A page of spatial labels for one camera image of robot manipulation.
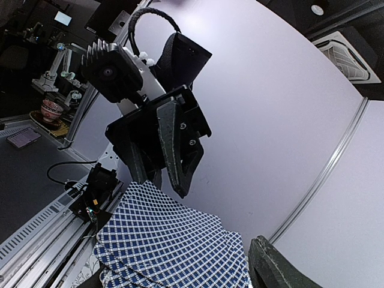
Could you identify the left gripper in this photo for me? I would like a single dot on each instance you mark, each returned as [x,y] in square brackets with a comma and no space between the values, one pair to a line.
[164,133]

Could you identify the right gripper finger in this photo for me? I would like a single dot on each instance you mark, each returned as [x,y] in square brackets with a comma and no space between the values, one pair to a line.
[269,268]

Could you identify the blue playing card deck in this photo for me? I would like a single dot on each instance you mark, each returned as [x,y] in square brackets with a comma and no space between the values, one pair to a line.
[152,240]

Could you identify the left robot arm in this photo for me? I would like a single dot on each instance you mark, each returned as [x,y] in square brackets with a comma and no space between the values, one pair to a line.
[179,64]

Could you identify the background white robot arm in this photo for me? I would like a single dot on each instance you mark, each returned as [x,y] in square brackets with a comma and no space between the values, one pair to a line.
[61,67]

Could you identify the red white patterned bowl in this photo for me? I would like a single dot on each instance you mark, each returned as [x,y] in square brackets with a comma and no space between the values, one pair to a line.
[50,111]

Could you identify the purple phone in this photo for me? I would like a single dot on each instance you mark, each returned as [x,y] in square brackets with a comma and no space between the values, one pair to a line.
[23,138]

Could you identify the left aluminium frame post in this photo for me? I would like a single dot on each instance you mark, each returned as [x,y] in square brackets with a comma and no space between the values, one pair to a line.
[324,173]

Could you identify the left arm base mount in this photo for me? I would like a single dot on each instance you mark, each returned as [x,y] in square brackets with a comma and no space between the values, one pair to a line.
[101,186]

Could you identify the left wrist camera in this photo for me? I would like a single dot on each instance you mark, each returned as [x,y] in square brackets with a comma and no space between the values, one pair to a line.
[108,68]

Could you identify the aluminium front rail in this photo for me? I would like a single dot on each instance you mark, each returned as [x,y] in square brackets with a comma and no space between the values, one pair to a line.
[54,248]

